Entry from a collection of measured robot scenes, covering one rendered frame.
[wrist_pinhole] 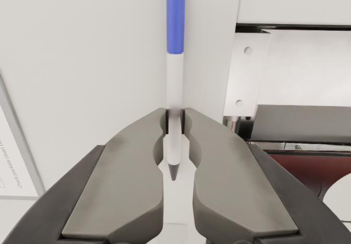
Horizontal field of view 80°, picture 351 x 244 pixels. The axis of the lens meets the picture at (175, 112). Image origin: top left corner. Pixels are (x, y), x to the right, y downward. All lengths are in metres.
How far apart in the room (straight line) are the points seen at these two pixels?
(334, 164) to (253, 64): 0.17
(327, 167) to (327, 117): 0.09
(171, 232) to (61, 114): 0.14
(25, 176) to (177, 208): 0.13
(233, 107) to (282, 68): 0.07
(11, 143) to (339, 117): 0.39
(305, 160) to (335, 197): 0.08
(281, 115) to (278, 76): 0.11
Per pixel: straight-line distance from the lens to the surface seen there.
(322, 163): 0.31
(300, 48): 0.25
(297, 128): 0.37
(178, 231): 0.23
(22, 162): 0.21
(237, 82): 0.21
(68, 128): 0.18
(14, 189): 0.24
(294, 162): 0.29
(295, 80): 0.26
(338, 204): 0.37
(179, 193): 0.20
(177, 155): 0.16
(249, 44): 0.20
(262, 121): 0.34
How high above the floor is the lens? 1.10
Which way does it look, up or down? 62 degrees down
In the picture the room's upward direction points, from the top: 177 degrees counter-clockwise
